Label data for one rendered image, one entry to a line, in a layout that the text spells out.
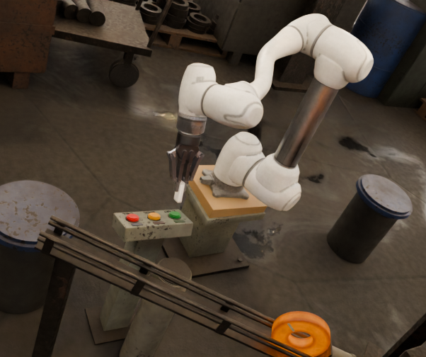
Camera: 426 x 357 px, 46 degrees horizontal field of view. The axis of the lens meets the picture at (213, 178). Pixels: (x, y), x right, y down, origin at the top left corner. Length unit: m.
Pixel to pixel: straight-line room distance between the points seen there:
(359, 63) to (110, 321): 1.30
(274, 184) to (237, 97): 0.69
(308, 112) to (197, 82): 0.55
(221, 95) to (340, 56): 0.53
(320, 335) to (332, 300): 1.28
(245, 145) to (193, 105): 0.63
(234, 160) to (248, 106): 0.74
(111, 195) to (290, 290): 1.01
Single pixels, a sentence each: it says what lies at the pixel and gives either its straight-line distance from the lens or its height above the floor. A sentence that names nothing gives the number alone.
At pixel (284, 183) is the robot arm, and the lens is 2.01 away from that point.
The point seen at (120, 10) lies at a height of 0.33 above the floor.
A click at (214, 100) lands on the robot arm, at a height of 1.05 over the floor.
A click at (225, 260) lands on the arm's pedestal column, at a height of 0.02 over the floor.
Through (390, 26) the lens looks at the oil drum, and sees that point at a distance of 4.84.
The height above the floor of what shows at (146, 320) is 0.30.
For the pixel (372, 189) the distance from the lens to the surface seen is 2.74.
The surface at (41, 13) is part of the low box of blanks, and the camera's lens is 2.98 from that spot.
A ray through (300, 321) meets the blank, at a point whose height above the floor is 0.77.
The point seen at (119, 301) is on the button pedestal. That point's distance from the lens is 1.91.
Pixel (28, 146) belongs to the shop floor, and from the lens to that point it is 2.77.
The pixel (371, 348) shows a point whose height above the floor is 0.01.
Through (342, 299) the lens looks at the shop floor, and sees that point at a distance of 2.70.
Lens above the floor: 1.71
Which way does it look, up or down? 35 degrees down
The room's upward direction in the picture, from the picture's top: 25 degrees clockwise
